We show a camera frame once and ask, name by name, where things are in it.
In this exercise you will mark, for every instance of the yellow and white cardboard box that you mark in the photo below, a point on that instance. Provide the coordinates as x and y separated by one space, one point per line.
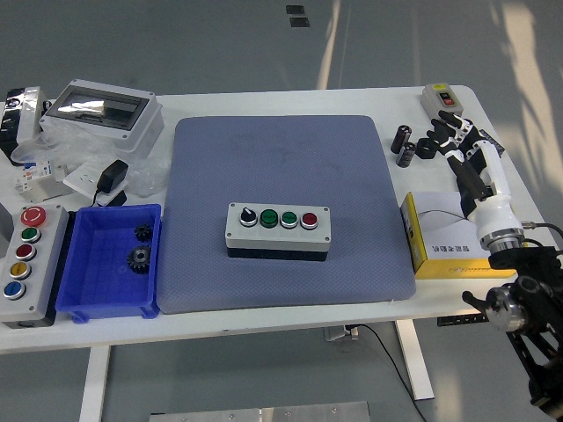
440 264

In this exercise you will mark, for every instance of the dark floor hatch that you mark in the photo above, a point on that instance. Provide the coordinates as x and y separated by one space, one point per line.
295 9
299 22

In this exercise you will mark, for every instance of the white wall socket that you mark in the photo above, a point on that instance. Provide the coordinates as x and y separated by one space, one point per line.
81 178

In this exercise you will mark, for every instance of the white table leg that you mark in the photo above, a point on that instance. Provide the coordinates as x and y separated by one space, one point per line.
415 360
94 382

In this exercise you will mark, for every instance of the black cylindrical capacitor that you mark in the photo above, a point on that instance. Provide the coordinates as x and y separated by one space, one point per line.
401 138
406 154

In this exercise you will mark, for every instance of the grey enclosure with clear lid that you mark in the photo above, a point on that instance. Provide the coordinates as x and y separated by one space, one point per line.
141 127

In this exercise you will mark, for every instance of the large black gear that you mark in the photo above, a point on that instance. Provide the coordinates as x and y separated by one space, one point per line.
140 259

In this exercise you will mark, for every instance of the white circuit breaker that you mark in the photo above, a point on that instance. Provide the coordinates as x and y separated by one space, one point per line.
37 171

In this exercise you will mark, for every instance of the grey four-button control box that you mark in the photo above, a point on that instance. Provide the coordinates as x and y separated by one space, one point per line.
277 239

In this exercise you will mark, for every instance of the black hex nut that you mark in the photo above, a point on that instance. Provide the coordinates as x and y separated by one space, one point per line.
424 151

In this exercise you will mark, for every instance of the small black gear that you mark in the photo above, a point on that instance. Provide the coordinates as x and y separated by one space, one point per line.
143 232

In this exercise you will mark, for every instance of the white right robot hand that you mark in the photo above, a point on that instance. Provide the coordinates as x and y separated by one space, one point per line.
492 184

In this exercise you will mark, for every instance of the black table control panel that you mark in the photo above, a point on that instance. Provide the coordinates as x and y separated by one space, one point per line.
457 321

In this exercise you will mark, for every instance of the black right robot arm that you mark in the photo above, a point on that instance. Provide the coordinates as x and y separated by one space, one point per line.
532 264

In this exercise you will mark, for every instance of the clear plastic bag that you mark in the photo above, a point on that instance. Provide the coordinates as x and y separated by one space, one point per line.
75 147

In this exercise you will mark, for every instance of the black power adapter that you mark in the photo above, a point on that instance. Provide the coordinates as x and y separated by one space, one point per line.
112 176

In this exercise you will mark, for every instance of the blue plastic bin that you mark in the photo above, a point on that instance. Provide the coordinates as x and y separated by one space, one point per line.
101 281

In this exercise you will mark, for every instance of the silver and black device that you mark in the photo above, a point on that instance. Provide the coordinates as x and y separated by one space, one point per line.
26 114

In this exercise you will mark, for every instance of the grey two-button switch box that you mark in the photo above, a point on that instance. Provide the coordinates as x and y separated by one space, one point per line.
435 101

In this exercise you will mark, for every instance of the grey bracket under table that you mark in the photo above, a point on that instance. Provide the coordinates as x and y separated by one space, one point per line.
336 332

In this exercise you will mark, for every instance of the black module with green terminal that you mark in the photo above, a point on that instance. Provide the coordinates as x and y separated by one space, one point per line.
496 144

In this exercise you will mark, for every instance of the grey five-button control box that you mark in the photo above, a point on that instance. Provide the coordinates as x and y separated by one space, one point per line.
39 281

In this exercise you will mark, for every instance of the flat metal plate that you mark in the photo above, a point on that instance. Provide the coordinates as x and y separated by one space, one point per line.
50 191

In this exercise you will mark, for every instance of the grey metal base plate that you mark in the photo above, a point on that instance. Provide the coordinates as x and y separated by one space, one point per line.
259 413

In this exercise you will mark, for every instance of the grey-blue table mat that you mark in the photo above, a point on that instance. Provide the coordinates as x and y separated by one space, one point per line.
220 281

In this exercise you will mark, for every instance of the grey block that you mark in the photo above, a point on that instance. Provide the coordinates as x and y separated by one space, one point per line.
4 228

